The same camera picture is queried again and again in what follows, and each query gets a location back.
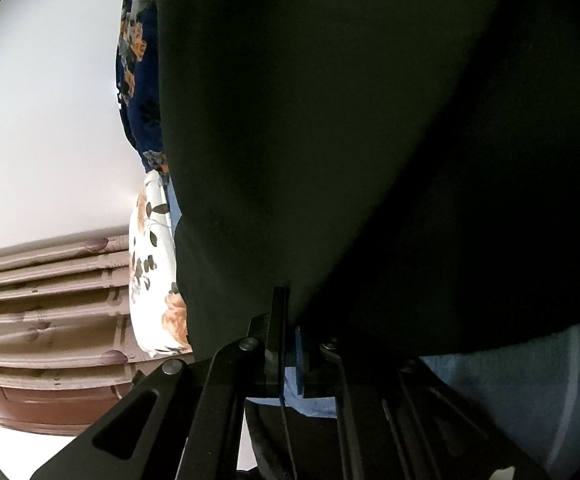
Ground black pants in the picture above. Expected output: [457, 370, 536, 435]
[153, 0, 580, 480]

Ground white floral pillow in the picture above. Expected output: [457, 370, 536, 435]
[128, 170, 192, 356]

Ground blue checked bed sheet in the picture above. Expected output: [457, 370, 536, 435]
[171, 178, 580, 479]

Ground beige patterned curtain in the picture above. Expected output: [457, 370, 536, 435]
[0, 231, 166, 392]

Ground navy dog print blanket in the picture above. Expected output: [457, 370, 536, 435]
[115, 0, 169, 174]

